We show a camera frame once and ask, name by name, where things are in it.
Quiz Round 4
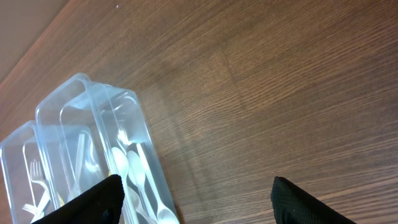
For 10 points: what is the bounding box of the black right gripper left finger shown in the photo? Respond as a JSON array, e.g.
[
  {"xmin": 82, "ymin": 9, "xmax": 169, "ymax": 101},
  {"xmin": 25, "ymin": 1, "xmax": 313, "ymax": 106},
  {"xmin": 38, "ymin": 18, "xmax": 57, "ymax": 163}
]
[{"xmin": 34, "ymin": 174, "xmax": 124, "ymax": 224}]

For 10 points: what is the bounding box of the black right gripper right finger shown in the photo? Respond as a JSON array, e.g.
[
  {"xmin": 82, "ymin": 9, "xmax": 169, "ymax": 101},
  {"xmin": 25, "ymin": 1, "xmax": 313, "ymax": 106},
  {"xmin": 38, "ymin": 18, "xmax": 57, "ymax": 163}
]
[{"xmin": 271, "ymin": 176, "xmax": 354, "ymax": 224}]

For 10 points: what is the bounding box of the white spoon bowl down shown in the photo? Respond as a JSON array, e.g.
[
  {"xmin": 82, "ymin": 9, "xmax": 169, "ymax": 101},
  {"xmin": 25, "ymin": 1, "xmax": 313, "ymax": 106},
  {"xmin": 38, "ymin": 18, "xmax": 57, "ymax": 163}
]
[{"xmin": 136, "ymin": 143, "xmax": 179, "ymax": 224}]

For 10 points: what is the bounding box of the white fork tines down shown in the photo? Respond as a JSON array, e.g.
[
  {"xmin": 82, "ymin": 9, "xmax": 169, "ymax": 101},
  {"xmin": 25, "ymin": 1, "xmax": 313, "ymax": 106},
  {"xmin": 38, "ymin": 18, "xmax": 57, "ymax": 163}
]
[{"xmin": 21, "ymin": 159, "xmax": 52, "ymax": 224}]

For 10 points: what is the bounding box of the thick white spoon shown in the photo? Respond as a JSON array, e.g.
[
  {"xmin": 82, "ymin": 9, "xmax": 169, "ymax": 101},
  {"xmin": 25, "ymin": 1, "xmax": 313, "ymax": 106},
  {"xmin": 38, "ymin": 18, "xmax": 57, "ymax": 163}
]
[{"xmin": 127, "ymin": 187, "xmax": 155, "ymax": 224}]

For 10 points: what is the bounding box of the white spoon large bowl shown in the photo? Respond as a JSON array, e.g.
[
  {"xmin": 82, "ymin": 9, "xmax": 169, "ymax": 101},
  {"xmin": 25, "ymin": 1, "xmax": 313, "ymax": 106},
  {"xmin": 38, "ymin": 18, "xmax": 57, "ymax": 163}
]
[{"xmin": 112, "ymin": 147, "xmax": 129, "ymax": 180}]

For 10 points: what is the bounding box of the white spoon long handle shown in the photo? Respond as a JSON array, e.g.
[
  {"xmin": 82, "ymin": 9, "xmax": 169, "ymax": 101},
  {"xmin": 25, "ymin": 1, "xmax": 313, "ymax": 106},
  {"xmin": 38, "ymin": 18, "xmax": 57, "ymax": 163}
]
[{"xmin": 127, "ymin": 151, "xmax": 156, "ymax": 223}]

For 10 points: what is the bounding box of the clear right plastic container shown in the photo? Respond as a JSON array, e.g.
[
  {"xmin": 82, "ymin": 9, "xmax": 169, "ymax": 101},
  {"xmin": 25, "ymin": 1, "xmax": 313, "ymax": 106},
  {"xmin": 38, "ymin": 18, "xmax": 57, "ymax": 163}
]
[{"xmin": 35, "ymin": 73, "xmax": 178, "ymax": 223}]

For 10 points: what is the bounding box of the clear plastic container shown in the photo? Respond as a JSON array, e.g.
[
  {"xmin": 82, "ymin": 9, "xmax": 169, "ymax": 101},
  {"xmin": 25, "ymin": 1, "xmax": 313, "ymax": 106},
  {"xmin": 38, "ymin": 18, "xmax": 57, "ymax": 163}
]
[
  {"xmin": 1, "ymin": 121, "xmax": 55, "ymax": 223},
  {"xmin": 35, "ymin": 73, "xmax": 178, "ymax": 223}
]

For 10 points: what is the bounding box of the clear left plastic container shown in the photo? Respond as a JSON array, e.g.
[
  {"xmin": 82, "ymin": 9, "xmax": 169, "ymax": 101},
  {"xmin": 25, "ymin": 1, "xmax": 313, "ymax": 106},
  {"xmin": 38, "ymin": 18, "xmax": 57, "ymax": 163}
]
[{"xmin": 1, "ymin": 121, "xmax": 55, "ymax": 223}]

